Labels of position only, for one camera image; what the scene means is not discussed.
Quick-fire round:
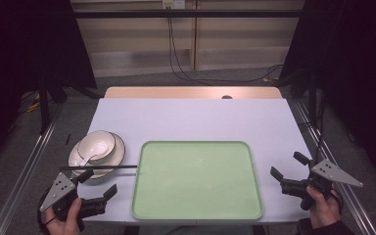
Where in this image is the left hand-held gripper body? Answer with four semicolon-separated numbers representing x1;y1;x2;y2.
39;171;108;232

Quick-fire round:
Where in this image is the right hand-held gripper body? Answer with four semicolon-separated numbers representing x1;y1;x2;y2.
279;159;364;212

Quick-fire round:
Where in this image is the black chopstick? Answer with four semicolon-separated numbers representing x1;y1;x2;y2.
59;164;138;170
60;165;135;171

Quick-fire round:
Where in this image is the white ceramic spoon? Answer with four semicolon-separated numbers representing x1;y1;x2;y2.
78;143;110;167

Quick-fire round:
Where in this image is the white bowl with dark rim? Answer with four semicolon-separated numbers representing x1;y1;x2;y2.
76;130;117;162

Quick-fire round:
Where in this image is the white plate with dark rim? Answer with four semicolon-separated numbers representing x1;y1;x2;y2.
68;131;126;180

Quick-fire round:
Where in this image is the light green tray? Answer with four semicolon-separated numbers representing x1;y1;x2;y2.
130;140;264;221

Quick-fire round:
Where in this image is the person's left hand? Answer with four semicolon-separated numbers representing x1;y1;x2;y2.
44;197;83;235

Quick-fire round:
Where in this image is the person's right hand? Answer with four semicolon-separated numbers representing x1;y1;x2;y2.
305;186;341;230

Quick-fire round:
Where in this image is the white table cover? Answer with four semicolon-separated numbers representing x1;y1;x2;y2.
77;97;313;225

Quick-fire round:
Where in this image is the dark curtain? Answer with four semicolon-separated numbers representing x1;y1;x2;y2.
0;0;98;170
277;0;376;179

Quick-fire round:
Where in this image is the wooden table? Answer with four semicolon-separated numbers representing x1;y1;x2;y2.
103;85;283;100

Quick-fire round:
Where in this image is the black horizontal bar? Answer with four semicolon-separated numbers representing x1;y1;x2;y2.
72;9;306;20

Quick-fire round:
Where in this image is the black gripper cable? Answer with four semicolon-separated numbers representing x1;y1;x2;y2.
37;195;57;235

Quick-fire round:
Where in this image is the metal rail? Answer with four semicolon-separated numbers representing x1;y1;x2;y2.
0;106;64;235
293;100;376;235

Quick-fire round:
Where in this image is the black stand post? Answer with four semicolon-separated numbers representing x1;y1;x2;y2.
38;72;52;135
307;69;318;126

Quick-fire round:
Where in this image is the white wall socket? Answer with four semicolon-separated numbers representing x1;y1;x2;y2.
162;0;187;10

